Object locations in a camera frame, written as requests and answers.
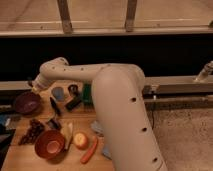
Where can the orange bowl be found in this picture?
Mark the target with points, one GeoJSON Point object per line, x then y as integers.
{"type": "Point", "coordinates": [49, 144]}

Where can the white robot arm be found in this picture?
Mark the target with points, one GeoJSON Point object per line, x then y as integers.
{"type": "Point", "coordinates": [118, 101]}

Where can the red yellow apple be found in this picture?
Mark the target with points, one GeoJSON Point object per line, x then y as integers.
{"type": "Point", "coordinates": [81, 140]}

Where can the dark small scoop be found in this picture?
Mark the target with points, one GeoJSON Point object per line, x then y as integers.
{"type": "Point", "coordinates": [54, 124]}

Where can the dark rectangular block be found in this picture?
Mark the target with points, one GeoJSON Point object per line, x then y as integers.
{"type": "Point", "coordinates": [73, 103]}

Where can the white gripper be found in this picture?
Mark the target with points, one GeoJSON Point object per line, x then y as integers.
{"type": "Point", "coordinates": [39, 84]}

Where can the dark round tin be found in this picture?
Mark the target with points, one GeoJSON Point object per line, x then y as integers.
{"type": "Point", "coordinates": [73, 90]}

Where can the purple bowl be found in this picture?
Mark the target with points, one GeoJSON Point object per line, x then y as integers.
{"type": "Point", "coordinates": [27, 102]}

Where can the orange carrot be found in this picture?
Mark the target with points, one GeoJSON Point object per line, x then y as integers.
{"type": "Point", "coordinates": [92, 146]}

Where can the grey folded cloth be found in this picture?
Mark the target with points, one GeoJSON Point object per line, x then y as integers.
{"type": "Point", "coordinates": [96, 127]}

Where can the blue sponge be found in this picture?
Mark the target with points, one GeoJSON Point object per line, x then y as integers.
{"type": "Point", "coordinates": [106, 152]}

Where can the bunch of dark grapes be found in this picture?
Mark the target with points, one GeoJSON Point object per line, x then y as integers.
{"type": "Point", "coordinates": [35, 129]}

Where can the green plastic tray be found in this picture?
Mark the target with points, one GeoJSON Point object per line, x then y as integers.
{"type": "Point", "coordinates": [86, 95]}

